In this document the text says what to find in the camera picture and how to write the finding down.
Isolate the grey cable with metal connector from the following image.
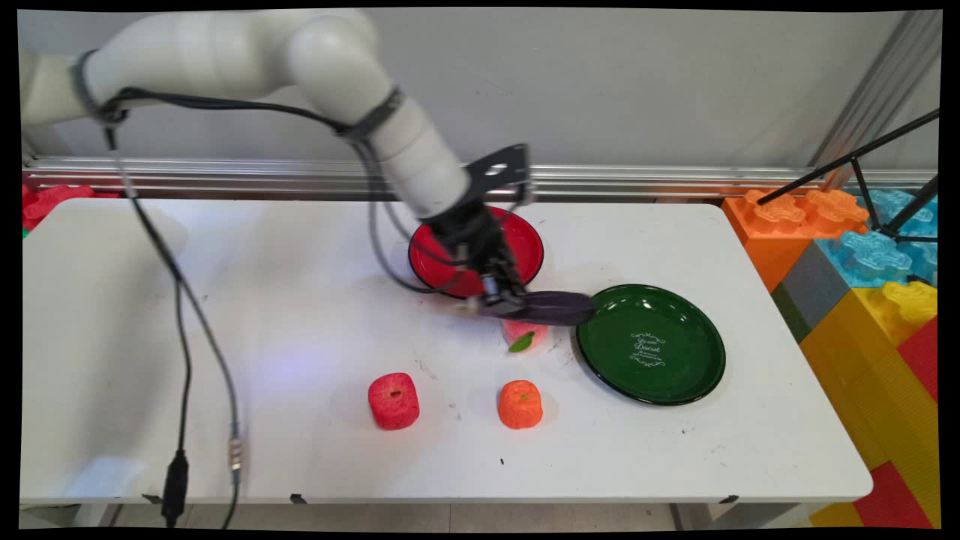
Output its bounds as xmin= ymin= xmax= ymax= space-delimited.
xmin=109 ymin=127 xmax=245 ymax=530

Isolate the red giant building block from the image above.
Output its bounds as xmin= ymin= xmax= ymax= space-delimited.
xmin=895 ymin=318 xmax=940 ymax=403
xmin=22 ymin=184 xmax=121 ymax=233
xmin=853 ymin=460 xmax=935 ymax=530

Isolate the black cable with plug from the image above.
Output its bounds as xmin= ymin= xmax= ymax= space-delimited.
xmin=101 ymin=86 xmax=467 ymax=527

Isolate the orange toy mandarin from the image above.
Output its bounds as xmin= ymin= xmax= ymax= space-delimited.
xmin=497 ymin=379 xmax=545 ymax=431

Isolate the yellow giant building block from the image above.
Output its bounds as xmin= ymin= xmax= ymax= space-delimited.
xmin=799 ymin=280 xmax=940 ymax=527

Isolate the red toy apple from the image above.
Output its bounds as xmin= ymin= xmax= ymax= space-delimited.
xmin=367 ymin=372 xmax=421 ymax=431

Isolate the blue giant building block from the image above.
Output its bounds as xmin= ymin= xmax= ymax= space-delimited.
xmin=814 ymin=187 xmax=940 ymax=290

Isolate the purple toy eggplant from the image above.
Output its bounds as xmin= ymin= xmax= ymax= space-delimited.
xmin=466 ymin=291 xmax=598 ymax=328

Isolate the black tripod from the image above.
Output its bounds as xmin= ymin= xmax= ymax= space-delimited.
xmin=757 ymin=109 xmax=941 ymax=245

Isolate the orange giant building block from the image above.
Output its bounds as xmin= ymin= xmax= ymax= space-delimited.
xmin=721 ymin=188 xmax=872 ymax=294

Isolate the red plate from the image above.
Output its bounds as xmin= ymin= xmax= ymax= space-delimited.
xmin=408 ymin=205 xmax=545 ymax=300

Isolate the pink toy peach with leaf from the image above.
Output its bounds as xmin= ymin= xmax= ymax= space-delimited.
xmin=501 ymin=319 xmax=550 ymax=354

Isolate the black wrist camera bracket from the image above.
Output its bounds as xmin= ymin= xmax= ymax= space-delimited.
xmin=463 ymin=143 xmax=532 ymax=205

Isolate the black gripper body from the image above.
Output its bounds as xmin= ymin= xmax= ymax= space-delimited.
xmin=424 ymin=199 xmax=526 ymax=297

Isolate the grey giant building block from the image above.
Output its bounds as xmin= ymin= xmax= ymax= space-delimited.
xmin=772 ymin=239 xmax=853 ymax=344

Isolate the green enamel plate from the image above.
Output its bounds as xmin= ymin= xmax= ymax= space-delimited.
xmin=575 ymin=283 xmax=727 ymax=407

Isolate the aluminium rail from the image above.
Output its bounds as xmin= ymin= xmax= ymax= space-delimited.
xmin=22 ymin=155 xmax=938 ymax=201

